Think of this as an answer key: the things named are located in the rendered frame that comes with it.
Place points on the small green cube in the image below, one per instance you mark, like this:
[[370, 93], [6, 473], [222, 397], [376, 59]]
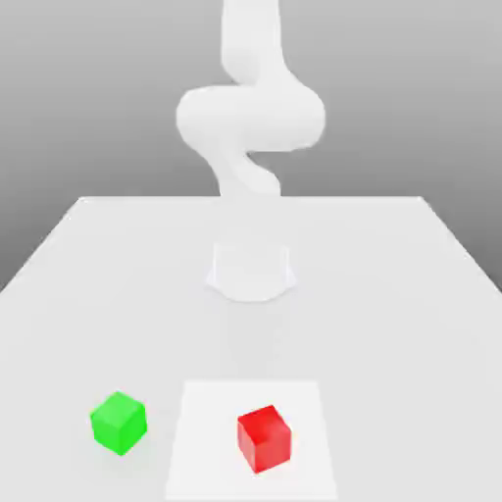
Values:
[[119, 422]]

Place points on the small red cube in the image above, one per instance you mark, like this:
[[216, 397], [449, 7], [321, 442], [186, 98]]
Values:
[[263, 438]]

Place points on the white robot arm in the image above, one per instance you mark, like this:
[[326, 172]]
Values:
[[251, 117]]

